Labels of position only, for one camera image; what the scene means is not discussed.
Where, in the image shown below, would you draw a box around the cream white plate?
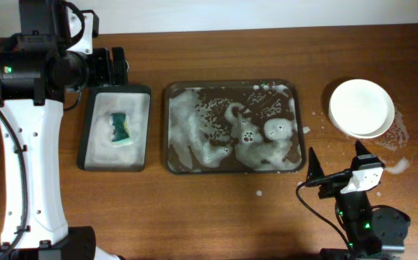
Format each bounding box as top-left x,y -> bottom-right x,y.
328,79 -> 395,139

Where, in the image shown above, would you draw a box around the green yellow sponge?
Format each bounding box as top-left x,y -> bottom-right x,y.
110,113 -> 133,146

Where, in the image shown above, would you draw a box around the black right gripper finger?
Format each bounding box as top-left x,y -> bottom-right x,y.
306,147 -> 324,181
352,140 -> 375,170

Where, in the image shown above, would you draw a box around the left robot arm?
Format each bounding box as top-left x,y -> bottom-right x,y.
0,1 -> 128,260

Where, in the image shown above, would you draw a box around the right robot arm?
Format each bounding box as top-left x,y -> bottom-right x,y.
304,141 -> 411,259

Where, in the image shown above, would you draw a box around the black soapy water tray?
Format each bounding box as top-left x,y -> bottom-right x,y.
77,84 -> 152,172

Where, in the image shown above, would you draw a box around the dark large wash tray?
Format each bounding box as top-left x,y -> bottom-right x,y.
163,79 -> 306,176

